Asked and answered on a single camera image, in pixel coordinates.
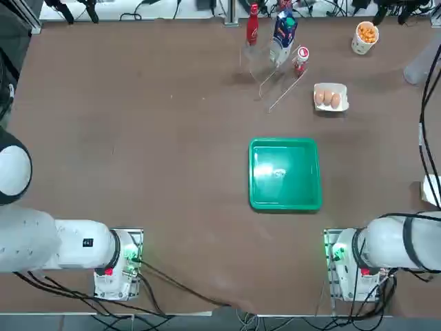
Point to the small red-capped drink bottle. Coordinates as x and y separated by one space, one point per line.
301 57

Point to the red soda bottle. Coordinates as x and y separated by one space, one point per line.
253 25

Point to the green plastic tray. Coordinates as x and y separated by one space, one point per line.
285 174

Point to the aluminium frame post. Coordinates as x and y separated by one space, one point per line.
232 12

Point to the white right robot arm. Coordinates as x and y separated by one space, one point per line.
382 241

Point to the blue and white milk carton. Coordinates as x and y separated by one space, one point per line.
283 34

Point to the paper cup of orange snacks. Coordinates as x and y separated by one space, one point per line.
364 38

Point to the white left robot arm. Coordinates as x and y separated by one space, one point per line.
79 245

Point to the clear acrylic shelf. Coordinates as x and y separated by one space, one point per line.
262 65

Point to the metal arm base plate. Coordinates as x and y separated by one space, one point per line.
329 241
136 238

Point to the white paper egg box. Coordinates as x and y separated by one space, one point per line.
341 90

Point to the white paper snack box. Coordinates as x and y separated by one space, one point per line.
430 191

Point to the brown egg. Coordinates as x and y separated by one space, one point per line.
320 97
335 100
328 97

